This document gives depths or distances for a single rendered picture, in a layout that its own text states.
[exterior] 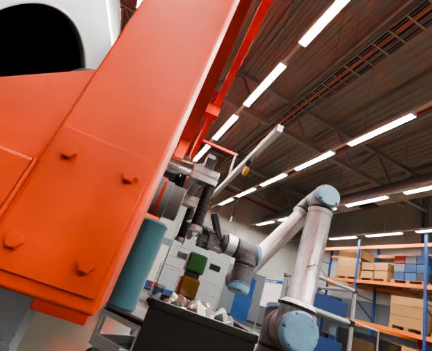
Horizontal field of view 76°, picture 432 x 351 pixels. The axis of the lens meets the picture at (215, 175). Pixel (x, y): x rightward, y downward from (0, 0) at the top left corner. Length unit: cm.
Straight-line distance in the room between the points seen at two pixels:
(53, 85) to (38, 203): 20
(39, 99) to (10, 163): 11
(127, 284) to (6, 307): 35
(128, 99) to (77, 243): 23
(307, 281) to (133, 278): 73
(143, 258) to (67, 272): 47
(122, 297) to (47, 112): 54
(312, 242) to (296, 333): 37
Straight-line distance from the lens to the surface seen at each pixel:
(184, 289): 60
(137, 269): 86
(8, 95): 53
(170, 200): 99
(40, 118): 50
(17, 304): 103
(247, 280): 123
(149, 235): 86
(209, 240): 120
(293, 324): 123
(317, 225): 136
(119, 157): 43
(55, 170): 44
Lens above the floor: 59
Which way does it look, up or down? 23 degrees up
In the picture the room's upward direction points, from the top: 20 degrees clockwise
